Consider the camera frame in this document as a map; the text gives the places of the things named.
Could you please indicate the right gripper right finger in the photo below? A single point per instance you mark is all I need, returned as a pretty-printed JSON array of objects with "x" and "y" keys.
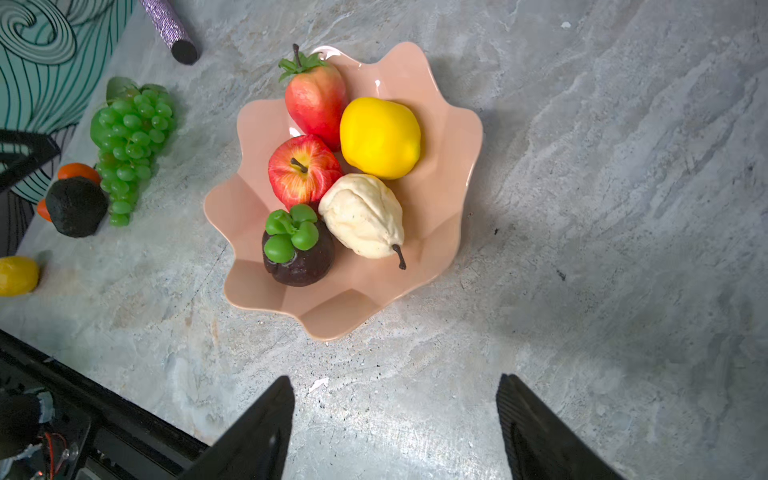
[{"x": 538, "y": 445}]

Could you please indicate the green fake grape bunch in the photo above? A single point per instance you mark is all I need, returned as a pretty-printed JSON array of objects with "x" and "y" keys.
[{"x": 131, "y": 129}]

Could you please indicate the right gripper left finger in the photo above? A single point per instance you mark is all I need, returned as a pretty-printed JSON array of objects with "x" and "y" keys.
[{"x": 256, "y": 445}]

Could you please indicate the pale fake pear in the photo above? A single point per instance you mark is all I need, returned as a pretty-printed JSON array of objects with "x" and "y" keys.
[{"x": 365, "y": 216}]

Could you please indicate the dark brown fake fruit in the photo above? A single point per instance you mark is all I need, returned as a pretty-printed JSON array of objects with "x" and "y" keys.
[{"x": 298, "y": 249}]

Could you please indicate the pink wavy fruit bowl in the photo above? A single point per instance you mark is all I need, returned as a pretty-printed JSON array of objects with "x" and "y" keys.
[{"x": 432, "y": 196}]

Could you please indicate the purple sprinkle tube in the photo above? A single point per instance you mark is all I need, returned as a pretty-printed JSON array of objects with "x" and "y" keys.
[{"x": 171, "y": 30}]

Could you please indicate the dark fake avocado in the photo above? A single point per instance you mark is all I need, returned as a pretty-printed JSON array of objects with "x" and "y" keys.
[{"x": 77, "y": 206}]

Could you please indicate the red fake strawberry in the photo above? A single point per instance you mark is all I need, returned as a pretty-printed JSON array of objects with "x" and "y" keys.
[{"x": 315, "y": 96}]

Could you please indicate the yellow fake lemon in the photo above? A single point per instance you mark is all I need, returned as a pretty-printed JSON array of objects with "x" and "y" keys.
[{"x": 380, "y": 137}]

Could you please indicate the orange fake tangerine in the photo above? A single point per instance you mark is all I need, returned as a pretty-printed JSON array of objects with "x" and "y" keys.
[
  {"x": 42, "y": 210},
  {"x": 79, "y": 170}
]

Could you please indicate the small yellow fake pepper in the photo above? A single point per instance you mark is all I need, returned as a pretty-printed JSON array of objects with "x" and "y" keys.
[{"x": 18, "y": 276}]

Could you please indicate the red fake apple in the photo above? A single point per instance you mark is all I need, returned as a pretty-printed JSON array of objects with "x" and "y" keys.
[{"x": 302, "y": 170}]

